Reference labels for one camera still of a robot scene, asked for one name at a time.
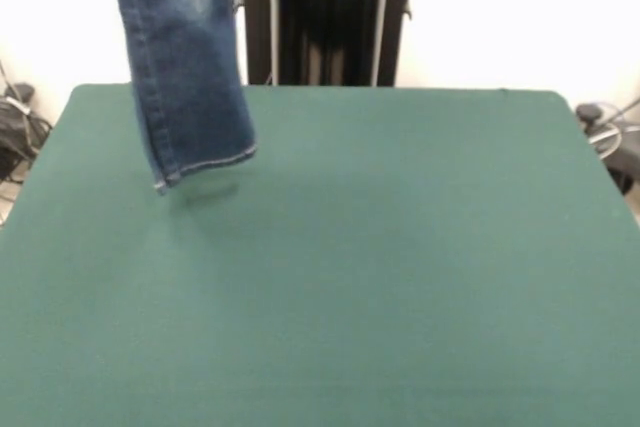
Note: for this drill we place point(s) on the dark green table cloth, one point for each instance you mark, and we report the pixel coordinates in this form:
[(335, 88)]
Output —
[(350, 272)]

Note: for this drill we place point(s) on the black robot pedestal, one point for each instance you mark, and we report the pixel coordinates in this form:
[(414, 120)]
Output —
[(325, 22)]

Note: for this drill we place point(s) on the blue denim jeans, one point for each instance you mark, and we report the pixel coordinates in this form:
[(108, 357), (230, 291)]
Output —
[(185, 72)]

